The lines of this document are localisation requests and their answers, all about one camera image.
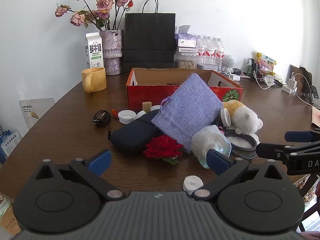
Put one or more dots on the white brochure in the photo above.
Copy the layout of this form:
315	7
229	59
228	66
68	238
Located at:
35	112

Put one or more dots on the black paper bag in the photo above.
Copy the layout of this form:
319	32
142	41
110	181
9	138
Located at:
148	40

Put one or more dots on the red artificial flower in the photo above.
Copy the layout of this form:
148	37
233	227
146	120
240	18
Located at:
162	147

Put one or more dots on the crumpled white plastic bag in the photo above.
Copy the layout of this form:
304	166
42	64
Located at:
210	140

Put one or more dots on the purple tissue pack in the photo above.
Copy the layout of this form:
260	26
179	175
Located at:
186	40

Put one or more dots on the small green bottle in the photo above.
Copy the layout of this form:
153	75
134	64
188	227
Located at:
250	68

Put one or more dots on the dried pink roses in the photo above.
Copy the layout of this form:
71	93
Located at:
102	5

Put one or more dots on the white power adapter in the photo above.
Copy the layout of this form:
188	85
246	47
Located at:
235	76

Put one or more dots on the yellow mug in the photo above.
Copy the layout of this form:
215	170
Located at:
96	80

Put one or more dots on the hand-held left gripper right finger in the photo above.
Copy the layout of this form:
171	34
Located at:
217	162

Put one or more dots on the small orange clip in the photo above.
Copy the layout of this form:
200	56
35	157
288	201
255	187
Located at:
114	113

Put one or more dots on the clear container of seeds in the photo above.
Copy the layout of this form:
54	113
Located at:
186	62

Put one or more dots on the white milk carton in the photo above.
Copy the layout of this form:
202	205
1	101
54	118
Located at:
95	50

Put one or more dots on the small wooden block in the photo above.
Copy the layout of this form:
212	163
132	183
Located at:
146	105

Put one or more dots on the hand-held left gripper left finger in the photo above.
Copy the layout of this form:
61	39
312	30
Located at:
100	161

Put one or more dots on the orange cardboard box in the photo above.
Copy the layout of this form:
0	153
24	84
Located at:
147	93

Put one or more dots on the dark blue zip case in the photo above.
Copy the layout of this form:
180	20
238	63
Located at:
132	136

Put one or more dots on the white charging dock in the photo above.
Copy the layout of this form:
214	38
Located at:
288	87

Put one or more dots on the flat white box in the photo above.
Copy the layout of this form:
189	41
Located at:
186	50

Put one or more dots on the purple vase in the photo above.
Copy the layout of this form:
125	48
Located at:
111	47

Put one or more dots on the yellow and pink snack packet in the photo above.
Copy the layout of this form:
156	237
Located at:
266	63

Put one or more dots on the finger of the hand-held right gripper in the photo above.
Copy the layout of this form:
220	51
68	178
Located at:
297	136
272	151

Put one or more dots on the white and yellow plush toy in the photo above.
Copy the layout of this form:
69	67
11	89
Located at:
246	117

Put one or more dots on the white bottle cap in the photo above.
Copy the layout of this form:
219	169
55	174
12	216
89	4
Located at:
155	107
126	117
140	115
192	183
225	117

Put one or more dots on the blue leaflets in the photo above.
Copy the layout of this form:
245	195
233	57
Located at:
8	146

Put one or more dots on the white round robot speaker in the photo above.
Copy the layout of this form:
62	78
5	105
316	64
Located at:
230	61

